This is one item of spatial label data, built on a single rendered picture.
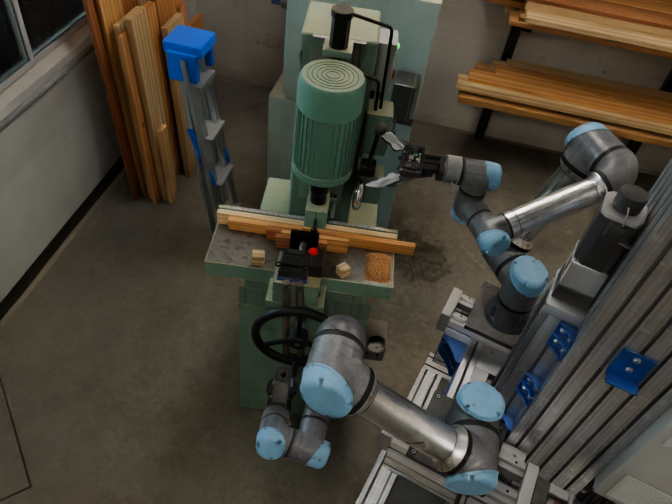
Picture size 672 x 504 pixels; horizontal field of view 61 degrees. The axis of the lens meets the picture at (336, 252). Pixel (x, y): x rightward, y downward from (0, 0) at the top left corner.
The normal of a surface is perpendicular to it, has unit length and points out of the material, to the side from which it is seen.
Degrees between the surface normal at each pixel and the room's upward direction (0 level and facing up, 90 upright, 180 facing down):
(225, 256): 0
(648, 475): 90
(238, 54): 90
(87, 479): 0
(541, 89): 1
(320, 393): 86
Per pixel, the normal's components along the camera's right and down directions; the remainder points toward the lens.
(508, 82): 0.11, -0.69
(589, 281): -0.46, 0.61
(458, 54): -0.22, 0.69
